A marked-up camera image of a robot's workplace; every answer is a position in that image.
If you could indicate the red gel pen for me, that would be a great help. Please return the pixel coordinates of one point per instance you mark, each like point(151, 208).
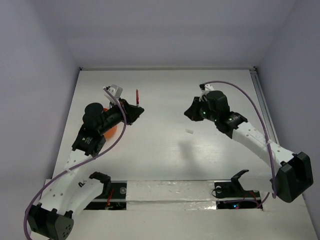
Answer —
point(137, 98)

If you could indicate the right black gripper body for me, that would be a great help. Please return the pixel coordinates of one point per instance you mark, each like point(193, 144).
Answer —
point(204, 108)

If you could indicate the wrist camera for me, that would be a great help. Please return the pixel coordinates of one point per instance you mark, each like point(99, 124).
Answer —
point(206, 88)
point(112, 92)

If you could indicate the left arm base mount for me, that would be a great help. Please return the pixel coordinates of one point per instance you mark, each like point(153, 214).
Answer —
point(114, 200)

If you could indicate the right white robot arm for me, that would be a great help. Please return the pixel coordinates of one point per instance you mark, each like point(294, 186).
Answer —
point(291, 173)

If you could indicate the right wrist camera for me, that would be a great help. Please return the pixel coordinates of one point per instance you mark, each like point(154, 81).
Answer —
point(206, 88)

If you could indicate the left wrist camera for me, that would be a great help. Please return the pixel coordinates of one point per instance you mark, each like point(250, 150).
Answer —
point(112, 92)

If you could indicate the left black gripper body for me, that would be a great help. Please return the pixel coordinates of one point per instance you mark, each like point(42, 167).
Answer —
point(123, 102)

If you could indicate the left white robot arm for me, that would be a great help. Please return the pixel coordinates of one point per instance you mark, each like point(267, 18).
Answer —
point(72, 190)

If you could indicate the orange pen holder cup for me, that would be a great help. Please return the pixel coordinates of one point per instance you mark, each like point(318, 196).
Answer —
point(110, 133)

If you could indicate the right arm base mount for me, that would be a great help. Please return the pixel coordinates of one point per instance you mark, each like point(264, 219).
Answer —
point(230, 195)

